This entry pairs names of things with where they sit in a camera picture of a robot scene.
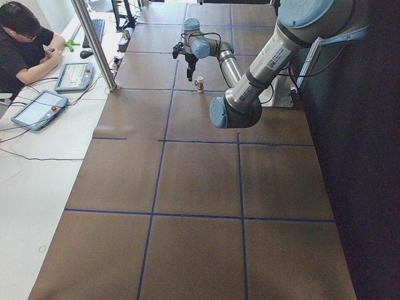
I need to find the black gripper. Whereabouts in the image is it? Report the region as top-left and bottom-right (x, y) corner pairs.
(185, 53), (198, 81)

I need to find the seated person black shirt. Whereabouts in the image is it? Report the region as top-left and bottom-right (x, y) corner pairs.
(1, 1), (66, 101)

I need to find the black computer mouse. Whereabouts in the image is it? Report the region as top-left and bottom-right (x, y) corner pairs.
(79, 49), (93, 59)

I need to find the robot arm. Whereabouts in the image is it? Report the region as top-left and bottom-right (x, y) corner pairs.
(173, 1), (371, 129)
(176, 17), (243, 90)

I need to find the aluminium frame post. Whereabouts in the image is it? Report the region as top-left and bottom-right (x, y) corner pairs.
(71, 0), (117, 92)

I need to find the blue teach pendant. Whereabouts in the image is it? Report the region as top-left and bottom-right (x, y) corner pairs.
(54, 62), (94, 93)
(11, 90), (68, 131)

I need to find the white brass PPR valve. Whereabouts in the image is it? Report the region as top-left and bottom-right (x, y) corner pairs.
(194, 76), (204, 93)

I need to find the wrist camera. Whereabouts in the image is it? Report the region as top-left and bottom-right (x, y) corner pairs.
(172, 42), (186, 59)

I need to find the black keyboard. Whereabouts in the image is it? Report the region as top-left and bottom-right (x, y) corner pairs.
(82, 19), (106, 49)

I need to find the white pedestal column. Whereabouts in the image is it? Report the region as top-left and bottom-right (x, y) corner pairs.
(271, 76), (294, 108)

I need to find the brown paper table cover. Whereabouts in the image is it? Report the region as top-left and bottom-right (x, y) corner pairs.
(29, 3), (356, 299)

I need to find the near blue teach pendant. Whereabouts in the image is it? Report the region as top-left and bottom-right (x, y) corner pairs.
(11, 90), (68, 131)

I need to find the far blue teach pendant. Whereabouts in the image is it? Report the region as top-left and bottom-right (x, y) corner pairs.
(54, 62), (94, 93)

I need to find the metal cylinder weight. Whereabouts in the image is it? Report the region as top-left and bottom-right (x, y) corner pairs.
(122, 28), (132, 40)

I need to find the green plastic part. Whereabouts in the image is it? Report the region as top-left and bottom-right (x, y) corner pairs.
(65, 39), (81, 53)

